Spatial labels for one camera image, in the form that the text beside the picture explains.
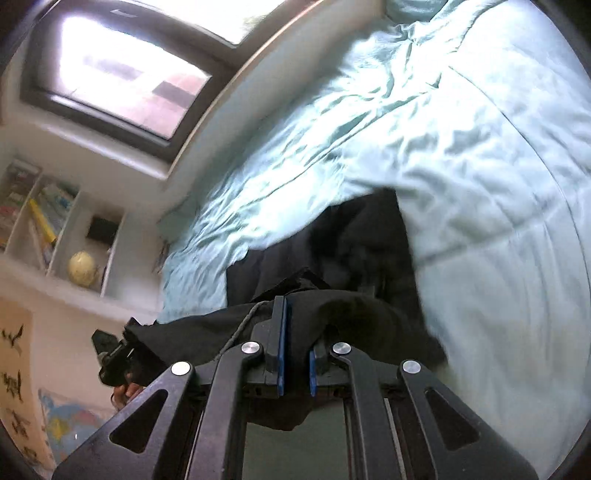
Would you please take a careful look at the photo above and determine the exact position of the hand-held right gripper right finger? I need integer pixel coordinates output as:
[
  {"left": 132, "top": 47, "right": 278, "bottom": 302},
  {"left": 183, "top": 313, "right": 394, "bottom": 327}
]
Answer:
[{"left": 308, "top": 342, "right": 540, "bottom": 480}]

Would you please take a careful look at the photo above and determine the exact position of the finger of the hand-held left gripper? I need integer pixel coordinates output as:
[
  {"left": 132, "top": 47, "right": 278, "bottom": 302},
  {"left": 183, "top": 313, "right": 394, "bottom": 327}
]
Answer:
[{"left": 92, "top": 329, "right": 136, "bottom": 366}]

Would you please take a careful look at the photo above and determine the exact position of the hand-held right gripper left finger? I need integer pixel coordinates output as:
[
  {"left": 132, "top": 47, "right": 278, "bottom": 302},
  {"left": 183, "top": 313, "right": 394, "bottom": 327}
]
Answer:
[{"left": 52, "top": 296, "right": 288, "bottom": 480}]

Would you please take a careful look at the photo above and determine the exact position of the black hooded jacket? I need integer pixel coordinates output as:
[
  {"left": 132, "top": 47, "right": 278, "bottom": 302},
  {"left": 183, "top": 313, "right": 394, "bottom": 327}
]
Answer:
[{"left": 124, "top": 188, "right": 450, "bottom": 432}]

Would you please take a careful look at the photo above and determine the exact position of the person's left hand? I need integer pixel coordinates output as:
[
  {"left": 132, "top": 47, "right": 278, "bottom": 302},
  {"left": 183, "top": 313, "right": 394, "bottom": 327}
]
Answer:
[{"left": 111, "top": 382, "right": 145, "bottom": 409}]

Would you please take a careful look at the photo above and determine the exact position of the yellow globe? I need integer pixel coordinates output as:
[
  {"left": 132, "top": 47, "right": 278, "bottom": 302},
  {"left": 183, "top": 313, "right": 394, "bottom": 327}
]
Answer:
[{"left": 68, "top": 250, "right": 100, "bottom": 288}]

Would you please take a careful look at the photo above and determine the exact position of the world map poster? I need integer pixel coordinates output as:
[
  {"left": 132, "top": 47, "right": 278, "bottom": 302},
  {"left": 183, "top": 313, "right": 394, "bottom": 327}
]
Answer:
[{"left": 38, "top": 389, "right": 118, "bottom": 464}]

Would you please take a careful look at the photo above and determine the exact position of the row of books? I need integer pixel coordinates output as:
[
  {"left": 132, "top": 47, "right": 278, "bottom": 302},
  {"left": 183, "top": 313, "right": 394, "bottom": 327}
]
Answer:
[{"left": 0, "top": 159, "right": 80, "bottom": 274}]

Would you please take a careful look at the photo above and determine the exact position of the wooden window sill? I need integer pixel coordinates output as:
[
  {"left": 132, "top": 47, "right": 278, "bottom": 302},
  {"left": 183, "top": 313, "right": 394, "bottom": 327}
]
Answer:
[{"left": 164, "top": 0, "right": 386, "bottom": 183}]

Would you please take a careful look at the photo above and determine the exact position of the dark framed window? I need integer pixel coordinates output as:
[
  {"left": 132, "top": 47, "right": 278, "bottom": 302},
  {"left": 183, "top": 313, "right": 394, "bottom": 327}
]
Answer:
[{"left": 21, "top": 0, "right": 296, "bottom": 161}]

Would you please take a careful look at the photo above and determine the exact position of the light blue blanket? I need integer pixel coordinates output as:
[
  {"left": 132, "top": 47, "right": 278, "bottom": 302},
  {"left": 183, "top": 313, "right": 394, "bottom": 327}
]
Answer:
[{"left": 156, "top": 0, "right": 591, "bottom": 480}]

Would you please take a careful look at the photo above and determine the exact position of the calligraphy wall poster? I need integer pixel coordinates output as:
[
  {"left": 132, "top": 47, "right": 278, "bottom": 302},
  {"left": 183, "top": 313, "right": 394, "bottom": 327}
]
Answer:
[{"left": 0, "top": 299, "right": 52, "bottom": 472}]

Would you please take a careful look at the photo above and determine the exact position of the white wall shelf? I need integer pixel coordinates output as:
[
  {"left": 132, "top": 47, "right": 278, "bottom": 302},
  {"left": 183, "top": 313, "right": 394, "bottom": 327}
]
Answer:
[{"left": 0, "top": 156, "right": 163, "bottom": 317}]

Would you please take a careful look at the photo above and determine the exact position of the black picture frame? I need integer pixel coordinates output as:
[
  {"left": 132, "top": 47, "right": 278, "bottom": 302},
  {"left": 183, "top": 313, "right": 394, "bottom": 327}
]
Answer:
[{"left": 86, "top": 215, "right": 119, "bottom": 242}]

